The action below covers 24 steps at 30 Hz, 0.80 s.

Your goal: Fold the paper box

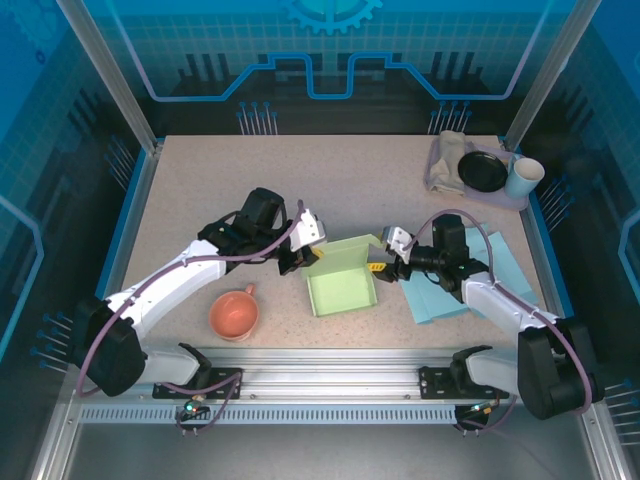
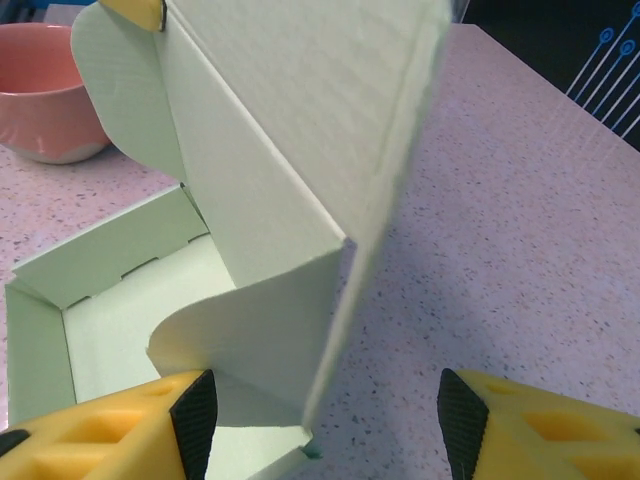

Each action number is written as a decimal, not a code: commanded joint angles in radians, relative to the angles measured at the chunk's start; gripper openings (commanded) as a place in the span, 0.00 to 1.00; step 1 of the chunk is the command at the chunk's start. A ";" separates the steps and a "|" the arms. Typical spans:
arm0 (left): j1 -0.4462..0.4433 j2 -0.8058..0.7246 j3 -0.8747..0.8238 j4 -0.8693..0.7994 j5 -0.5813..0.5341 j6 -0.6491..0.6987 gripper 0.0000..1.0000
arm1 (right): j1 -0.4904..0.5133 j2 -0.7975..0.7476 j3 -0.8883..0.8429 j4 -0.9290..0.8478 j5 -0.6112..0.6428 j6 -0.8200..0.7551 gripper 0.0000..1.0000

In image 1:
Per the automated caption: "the green paper box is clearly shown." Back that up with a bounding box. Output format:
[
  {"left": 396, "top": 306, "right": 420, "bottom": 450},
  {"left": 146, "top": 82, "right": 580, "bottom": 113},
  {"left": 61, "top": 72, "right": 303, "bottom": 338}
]
[{"left": 298, "top": 232, "right": 387, "bottom": 319}]

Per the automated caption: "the light blue paper box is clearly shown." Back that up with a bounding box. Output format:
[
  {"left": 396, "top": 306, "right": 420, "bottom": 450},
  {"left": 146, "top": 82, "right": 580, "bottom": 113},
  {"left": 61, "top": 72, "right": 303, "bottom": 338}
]
[{"left": 399, "top": 229, "right": 540, "bottom": 327}]

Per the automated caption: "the lilac plastic tray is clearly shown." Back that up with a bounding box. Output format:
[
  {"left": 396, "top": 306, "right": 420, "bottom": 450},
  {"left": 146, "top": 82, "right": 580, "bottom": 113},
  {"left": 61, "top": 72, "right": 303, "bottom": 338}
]
[{"left": 423, "top": 135, "right": 531, "bottom": 211}]

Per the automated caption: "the beige folded cloth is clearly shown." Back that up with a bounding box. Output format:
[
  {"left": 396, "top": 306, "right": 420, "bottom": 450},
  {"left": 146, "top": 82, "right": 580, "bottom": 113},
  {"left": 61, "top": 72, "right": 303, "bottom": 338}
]
[{"left": 428, "top": 129, "right": 469, "bottom": 197}]

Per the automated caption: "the black round plate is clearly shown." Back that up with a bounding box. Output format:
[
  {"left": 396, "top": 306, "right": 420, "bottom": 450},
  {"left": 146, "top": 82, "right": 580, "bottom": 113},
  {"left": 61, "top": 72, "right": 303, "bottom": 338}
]
[{"left": 457, "top": 150, "right": 509, "bottom": 194}]

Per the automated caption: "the light blue mug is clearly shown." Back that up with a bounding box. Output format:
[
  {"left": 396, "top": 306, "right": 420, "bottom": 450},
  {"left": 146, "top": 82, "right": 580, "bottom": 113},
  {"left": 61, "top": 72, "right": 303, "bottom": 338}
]
[{"left": 503, "top": 155, "right": 546, "bottom": 200}]

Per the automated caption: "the orange cup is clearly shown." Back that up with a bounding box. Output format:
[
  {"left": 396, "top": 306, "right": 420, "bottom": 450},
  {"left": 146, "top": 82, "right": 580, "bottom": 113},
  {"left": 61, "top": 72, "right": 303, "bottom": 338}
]
[{"left": 208, "top": 283, "right": 261, "bottom": 344}]

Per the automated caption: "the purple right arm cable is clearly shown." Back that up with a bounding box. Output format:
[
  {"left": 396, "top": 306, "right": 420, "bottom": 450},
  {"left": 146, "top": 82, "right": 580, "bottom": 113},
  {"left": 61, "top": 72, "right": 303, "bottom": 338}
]
[{"left": 402, "top": 209, "right": 601, "bottom": 436}]

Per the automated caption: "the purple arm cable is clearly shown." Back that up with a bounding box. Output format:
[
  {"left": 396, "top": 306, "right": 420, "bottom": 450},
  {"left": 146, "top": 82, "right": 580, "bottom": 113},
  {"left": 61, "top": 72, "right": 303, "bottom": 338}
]
[
  {"left": 402, "top": 209, "right": 601, "bottom": 436},
  {"left": 74, "top": 198, "right": 304, "bottom": 436}
]

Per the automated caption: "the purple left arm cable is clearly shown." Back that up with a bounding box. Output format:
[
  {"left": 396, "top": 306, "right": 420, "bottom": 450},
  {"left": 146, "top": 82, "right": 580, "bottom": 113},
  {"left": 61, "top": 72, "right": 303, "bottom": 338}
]
[{"left": 74, "top": 198, "right": 304, "bottom": 436}]

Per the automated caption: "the aluminium side rail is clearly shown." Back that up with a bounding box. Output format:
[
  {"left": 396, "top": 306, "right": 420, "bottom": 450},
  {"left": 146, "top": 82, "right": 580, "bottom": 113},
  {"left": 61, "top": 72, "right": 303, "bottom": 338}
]
[
  {"left": 499, "top": 135, "right": 591, "bottom": 364},
  {"left": 82, "top": 138, "right": 165, "bottom": 364}
]

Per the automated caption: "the aluminium front rail beam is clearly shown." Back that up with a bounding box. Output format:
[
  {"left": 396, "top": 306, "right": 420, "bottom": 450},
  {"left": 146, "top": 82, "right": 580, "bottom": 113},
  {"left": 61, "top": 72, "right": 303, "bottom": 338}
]
[{"left": 64, "top": 347, "right": 599, "bottom": 401}]

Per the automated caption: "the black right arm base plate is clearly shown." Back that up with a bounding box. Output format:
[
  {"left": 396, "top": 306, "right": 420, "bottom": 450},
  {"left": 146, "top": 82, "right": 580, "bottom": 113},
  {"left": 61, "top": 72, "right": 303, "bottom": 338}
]
[{"left": 418, "top": 364, "right": 511, "bottom": 401}]

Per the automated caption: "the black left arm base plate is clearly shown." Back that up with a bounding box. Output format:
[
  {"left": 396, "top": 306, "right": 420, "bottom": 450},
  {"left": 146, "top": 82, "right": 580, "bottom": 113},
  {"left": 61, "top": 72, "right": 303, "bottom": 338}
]
[{"left": 152, "top": 366, "right": 245, "bottom": 400}]

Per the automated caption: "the slotted grey cable duct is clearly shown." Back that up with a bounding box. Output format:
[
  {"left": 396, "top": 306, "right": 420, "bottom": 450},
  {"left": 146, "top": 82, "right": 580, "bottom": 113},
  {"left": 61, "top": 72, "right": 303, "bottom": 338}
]
[{"left": 77, "top": 405, "right": 461, "bottom": 426}]

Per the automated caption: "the aluminium corner post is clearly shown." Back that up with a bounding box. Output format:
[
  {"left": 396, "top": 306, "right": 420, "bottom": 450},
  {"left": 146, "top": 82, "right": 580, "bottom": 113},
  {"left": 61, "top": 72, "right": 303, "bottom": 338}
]
[
  {"left": 54, "top": 0, "right": 164, "bottom": 151},
  {"left": 502, "top": 0, "right": 601, "bottom": 154}
]

